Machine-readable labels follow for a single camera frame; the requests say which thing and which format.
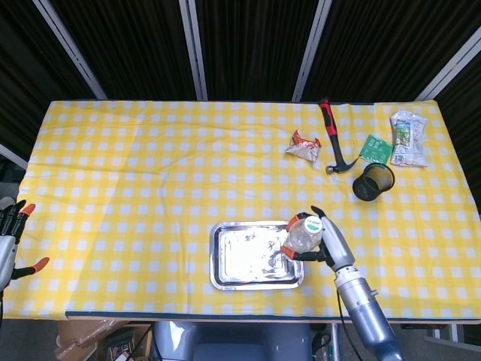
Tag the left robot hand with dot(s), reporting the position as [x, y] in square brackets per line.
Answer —
[7, 252]

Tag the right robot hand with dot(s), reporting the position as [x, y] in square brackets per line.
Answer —
[338, 244]

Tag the transparent plastic water bottle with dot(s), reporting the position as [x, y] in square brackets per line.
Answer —
[300, 240]

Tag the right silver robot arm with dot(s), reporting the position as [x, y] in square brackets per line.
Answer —
[360, 308]

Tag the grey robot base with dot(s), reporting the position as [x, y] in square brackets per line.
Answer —
[244, 342]

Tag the stainless steel tray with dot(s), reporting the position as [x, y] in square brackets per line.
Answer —
[248, 259]

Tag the black mesh pen cup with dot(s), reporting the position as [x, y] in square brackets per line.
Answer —
[370, 184]

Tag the orange white snack packet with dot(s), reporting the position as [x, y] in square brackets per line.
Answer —
[304, 147]

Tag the green paper card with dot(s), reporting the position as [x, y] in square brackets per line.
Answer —
[376, 148]

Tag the red black claw hammer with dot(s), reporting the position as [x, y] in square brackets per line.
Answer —
[332, 131]

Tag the white green snack bag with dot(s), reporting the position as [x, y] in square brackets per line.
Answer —
[407, 139]

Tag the yellow white checked tablecloth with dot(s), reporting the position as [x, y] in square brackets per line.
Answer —
[150, 188]

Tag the white metal frame post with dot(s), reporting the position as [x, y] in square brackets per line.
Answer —
[71, 50]
[195, 50]
[451, 62]
[310, 50]
[11, 155]

